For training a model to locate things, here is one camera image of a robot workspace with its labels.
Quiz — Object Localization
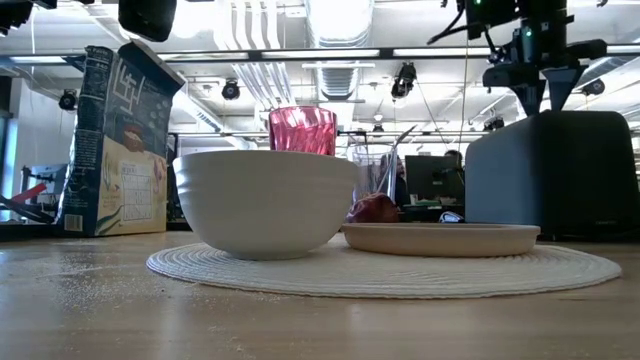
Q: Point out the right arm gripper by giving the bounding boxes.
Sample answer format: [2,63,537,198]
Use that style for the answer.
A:
[464,0,609,117]

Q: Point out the metal spoon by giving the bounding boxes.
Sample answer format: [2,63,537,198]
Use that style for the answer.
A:
[377,124,417,196]

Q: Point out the beige round plate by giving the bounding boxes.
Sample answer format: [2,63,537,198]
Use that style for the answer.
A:
[341,222,542,259]

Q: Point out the clear drinking glass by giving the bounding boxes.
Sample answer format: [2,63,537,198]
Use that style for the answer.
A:
[351,143,399,204]

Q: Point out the red apple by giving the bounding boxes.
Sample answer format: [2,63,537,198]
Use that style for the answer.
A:
[345,193,400,225]

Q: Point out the pink plastic tumbler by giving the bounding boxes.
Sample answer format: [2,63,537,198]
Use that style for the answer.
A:
[268,105,339,157]

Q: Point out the white round woven placemat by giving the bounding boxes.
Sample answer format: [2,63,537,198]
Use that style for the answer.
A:
[145,232,623,300]

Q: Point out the white ceramic bowl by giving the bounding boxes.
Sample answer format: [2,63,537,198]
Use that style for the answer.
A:
[172,149,359,261]

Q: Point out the dark blue cereal box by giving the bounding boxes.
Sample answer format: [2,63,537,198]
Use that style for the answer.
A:
[55,39,186,237]

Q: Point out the black toaster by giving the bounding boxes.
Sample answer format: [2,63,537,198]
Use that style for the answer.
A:
[464,109,640,241]

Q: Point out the person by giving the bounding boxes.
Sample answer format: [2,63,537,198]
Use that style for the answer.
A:
[443,148,466,174]

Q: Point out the black computer monitor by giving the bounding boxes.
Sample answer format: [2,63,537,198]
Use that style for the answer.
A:
[404,154,466,204]

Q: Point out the black overhead beam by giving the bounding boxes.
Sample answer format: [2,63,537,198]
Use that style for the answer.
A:
[0,47,640,64]

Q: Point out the white ceiling pipes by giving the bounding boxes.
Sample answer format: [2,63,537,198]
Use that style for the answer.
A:
[219,0,296,109]

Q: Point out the red and black machine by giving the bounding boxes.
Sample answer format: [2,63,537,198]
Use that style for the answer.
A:
[0,167,69,224]

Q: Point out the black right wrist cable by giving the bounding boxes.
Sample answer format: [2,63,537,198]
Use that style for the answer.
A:
[426,0,469,46]

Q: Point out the silver ceiling duct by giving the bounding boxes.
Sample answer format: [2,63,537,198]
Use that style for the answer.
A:
[304,0,376,101]

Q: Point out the black aluminium table frame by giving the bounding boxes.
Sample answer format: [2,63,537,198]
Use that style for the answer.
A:
[0,219,194,242]

